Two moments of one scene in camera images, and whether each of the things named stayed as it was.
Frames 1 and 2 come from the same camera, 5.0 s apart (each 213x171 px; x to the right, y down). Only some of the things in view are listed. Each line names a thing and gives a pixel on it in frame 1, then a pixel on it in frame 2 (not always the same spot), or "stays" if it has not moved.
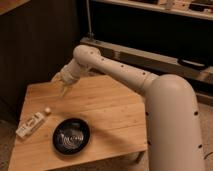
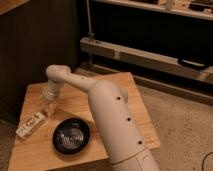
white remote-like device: x=32 y=123 stays
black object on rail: x=192 y=63 stays
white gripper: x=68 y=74 → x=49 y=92
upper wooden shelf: x=199 y=8 stays
